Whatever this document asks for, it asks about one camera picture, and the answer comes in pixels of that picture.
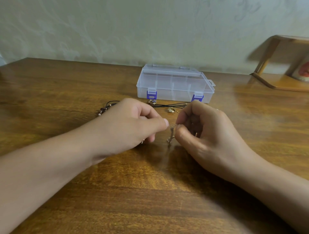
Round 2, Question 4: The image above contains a person's left hand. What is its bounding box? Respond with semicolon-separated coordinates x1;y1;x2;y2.
86;98;170;159

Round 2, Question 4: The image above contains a person's right hand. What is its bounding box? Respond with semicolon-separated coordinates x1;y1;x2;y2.
174;100;264;183

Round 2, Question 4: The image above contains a clear plastic organizer box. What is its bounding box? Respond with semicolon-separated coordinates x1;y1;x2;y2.
136;64;216;103

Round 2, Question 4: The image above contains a person's right forearm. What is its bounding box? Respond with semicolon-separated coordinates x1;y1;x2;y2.
237;160;309;234

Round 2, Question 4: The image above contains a person's left forearm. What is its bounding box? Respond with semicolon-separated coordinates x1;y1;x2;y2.
0;131;109;234

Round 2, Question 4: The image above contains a wooden shelf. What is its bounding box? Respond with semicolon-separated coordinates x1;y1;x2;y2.
249;35;309;92

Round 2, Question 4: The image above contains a white printed mug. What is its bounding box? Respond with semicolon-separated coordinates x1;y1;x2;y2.
291;54;309;82

